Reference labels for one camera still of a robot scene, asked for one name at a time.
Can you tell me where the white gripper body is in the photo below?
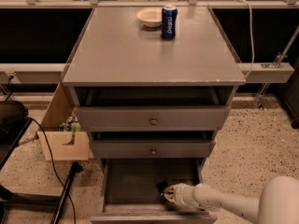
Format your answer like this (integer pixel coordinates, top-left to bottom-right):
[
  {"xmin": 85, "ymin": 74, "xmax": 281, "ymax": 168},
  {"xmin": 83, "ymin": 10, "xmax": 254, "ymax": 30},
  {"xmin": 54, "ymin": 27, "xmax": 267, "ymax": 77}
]
[{"xmin": 174, "ymin": 183, "xmax": 197, "ymax": 206}]

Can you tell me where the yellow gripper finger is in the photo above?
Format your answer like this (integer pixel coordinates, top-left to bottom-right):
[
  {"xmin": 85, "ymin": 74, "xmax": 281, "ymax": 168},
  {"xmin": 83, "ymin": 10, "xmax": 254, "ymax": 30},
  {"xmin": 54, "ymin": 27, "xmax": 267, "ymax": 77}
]
[{"xmin": 163, "ymin": 185, "xmax": 177, "ymax": 203}]

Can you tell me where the blue rxbar blueberry wrapper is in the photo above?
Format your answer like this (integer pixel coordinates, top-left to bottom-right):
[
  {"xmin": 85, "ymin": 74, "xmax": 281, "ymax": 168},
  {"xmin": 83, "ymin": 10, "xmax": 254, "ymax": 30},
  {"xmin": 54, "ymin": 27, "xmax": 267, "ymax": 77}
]
[{"xmin": 156, "ymin": 181, "xmax": 168, "ymax": 195}]

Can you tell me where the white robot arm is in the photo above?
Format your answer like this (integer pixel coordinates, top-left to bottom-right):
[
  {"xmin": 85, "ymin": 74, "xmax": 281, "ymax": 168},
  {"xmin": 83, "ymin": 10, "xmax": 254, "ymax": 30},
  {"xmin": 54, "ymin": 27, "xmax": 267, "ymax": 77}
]
[{"xmin": 164, "ymin": 176, "xmax": 299, "ymax": 224}]

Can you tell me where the grey bottom drawer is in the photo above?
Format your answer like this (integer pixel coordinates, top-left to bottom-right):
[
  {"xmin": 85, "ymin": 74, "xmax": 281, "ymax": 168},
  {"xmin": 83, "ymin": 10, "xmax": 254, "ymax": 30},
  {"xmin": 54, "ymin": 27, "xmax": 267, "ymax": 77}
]
[{"xmin": 91, "ymin": 159, "xmax": 217, "ymax": 224}]

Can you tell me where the grey drawer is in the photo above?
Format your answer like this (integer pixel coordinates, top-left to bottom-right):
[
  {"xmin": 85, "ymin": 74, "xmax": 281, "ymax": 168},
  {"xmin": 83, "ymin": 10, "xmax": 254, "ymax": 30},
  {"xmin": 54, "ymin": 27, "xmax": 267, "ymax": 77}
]
[
  {"xmin": 91, "ymin": 159, "xmax": 217, "ymax": 224},
  {"xmin": 90, "ymin": 131, "xmax": 215, "ymax": 159},
  {"xmin": 75, "ymin": 87, "xmax": 230, "ymax": 132}
]

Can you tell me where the grey middle drawer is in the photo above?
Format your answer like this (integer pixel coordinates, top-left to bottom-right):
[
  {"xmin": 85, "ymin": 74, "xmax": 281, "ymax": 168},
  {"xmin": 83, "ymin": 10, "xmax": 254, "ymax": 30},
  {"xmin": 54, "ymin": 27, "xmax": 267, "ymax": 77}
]
[{"xmin": 90, "ymin": 131, "xmax": 215, "ymax": 159}]

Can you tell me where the grey top drawer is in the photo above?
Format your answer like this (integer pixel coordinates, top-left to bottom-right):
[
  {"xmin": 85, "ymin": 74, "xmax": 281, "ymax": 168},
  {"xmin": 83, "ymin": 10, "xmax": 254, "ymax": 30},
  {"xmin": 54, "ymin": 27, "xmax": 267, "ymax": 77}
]
[{"xmin": 75, "ymin": 87, "xmax": 230, "ymax": 132}]

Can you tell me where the grey drawer cabinet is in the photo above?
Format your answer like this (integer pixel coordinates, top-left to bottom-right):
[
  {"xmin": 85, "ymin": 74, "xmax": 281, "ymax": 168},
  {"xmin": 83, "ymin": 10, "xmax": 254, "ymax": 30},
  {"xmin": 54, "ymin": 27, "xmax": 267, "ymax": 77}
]
[{"xmin": 62, "ymin": 5, "xmax": 247, "ymax": 224}]

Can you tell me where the wooden crate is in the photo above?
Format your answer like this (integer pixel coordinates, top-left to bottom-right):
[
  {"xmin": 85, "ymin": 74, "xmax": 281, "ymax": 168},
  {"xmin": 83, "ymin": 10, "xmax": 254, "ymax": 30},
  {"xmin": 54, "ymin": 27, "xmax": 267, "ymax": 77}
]
[{"xmin": 37, "ymin": 84, "xmax": 90, "ymax": 161}]

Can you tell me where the black stand base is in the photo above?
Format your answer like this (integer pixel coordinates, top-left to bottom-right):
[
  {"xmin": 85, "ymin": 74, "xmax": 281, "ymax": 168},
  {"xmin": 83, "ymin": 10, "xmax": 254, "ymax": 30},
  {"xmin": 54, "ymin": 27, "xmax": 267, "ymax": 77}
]
[{"xmin": 0, "ymin": 162, "xmax": 83, "ymax": 224}]

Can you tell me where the black bag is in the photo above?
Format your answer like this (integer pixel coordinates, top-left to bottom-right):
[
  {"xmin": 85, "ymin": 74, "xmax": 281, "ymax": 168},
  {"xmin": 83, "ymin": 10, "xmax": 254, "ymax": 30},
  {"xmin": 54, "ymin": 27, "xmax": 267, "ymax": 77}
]
[{"xmin": 0, "ymin": 100, "xmax": 28, "ymax": 133}]

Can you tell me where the white bowl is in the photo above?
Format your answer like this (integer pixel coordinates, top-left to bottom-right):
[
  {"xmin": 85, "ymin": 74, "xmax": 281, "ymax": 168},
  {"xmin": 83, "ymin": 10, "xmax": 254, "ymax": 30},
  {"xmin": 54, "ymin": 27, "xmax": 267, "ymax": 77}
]
[{"xmin": 136, "ymin": 7, "xmax": 162, "ymax": 28}]

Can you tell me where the blue pepsi can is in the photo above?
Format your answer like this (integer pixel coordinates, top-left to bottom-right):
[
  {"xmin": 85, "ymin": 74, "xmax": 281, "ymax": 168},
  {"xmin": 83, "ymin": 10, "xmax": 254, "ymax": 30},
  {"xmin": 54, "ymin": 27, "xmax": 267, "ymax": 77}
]
[{"xmin": 162, "ymin": 5, "xmax": 178, "ymax": 39}]

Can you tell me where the black cable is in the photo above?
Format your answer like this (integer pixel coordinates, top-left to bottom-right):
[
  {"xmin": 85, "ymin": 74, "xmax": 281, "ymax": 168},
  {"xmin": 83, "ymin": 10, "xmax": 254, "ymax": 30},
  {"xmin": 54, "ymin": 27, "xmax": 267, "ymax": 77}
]
[{"xmin": 25, "ymin": 116, "xmax": 78, "ymax": 224}]

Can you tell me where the white cable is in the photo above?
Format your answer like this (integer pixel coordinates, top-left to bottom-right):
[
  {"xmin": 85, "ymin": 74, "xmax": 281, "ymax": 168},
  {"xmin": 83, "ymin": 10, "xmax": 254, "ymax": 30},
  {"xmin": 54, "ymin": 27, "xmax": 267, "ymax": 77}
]
[{"xmin": 235, "ymin": 0, "xmax": 256, "ymax": 79}]

